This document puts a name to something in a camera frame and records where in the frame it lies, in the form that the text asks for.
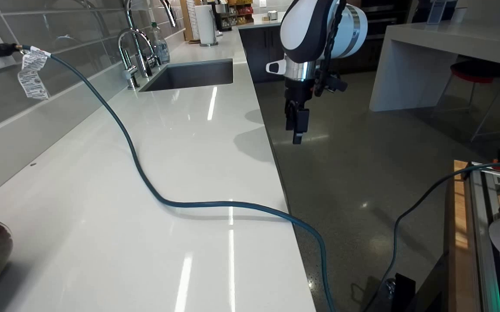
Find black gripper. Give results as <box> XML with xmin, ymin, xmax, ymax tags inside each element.
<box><xmin>285</xmin><ymin>80</ymin><xmax>315</xmax><ymax>146</ymax></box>

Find undermount kitchen sink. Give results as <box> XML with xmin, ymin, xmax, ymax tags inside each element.
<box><xmin>139</xmin><ymin>57</ymin><xmax>237</xmax><ymax>94</ymax></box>

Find grey kitchen island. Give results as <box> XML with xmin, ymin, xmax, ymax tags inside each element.
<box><xmin>369</xmin><ymin>23</ymin><xmax>500</xmax><ymax>115</ymax></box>

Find white paper towel roll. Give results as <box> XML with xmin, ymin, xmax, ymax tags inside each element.
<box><xmin>195</xmin><ymin>4</ymin><xmax>221</xmax><ymax>49</ymax></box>

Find wooden cutting board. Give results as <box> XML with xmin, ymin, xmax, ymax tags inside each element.
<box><xmin>179</xmin><ymin>0</ymin><xmax>197</xmax><ymax>44</ymax></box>

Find tall chrome kitchen faucet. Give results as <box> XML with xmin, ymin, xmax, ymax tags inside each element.
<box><xmin>124</xmin><ymin>0</ymin><xmax>179</xmax><ymax>75</ymax></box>

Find small chrome faucet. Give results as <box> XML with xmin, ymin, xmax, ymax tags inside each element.
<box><xmin>117</xmin><ymin>28</ymin><xmax>160</xmax><ymax>92</ymax></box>

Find red round stool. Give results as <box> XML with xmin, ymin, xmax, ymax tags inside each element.
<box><xmin>448</xmin><ymin>59</ymin><xmax>500</xmax><ymax>118</ymax></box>

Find black floor box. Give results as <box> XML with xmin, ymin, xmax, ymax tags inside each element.
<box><xmin>370</xmin><ymin>272</ymin><xmax>421</xmax><ymax>312</ymax></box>

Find wooden robot mounting table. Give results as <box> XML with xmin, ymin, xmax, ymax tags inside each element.
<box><xmin>443</xmin><ymin>160</ymin><xmax>500</xmax><ymax>312</ymax></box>

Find clear plastic bag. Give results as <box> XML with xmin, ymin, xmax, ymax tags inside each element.
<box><xmin>16</xmin><ymin>47</ymin><xmax>53</xmax><ymax>102</ymax></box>

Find black power plug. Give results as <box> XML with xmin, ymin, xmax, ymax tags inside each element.
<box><xmin>0</xmin><ymin>42</ymin><xmax>25</xmax><ymax>59</ymax></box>

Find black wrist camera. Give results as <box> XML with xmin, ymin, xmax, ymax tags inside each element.
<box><xmin>315</xmin><ymin>71</ymin><xmax>349</xmax><ymax>97</ymax></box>

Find black braided cable bundle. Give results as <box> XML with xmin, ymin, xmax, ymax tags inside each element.
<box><xmin>315</xmin><ymin>0</ymin><xmax>349</xmax><ymax>97</ymax></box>

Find teal power cable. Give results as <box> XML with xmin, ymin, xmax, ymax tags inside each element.
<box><xmin>14</xmin><ymin>44</ymin><xmax>337</xmax><ymax>312</ymax></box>

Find black power cable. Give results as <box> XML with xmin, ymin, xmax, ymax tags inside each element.
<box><xmin>370</xmin><ymin>163</ymin><xmax>500</xmax><ymax>312</ymax></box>

